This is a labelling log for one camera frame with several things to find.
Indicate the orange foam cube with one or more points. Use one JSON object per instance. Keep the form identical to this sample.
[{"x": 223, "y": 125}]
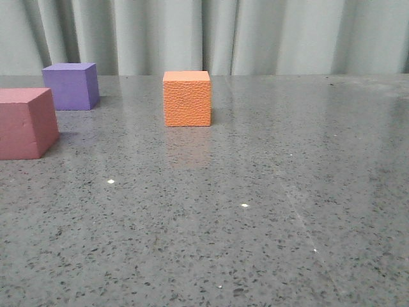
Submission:
[{"x": 187, "y": 98}]

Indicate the grey-green pleated curtain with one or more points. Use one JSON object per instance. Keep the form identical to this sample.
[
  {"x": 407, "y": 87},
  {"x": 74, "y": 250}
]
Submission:
[{"x": 221, "y": 37}]

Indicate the purple foam cube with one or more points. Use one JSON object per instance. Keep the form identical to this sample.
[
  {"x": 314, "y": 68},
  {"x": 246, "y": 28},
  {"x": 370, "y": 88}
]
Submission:
[{"x": 74, "y": 85}]

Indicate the pink foam cube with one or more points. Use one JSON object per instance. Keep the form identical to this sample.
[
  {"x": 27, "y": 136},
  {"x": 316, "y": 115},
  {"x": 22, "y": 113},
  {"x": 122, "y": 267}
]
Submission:
[{"x": 28, "y": 123}]

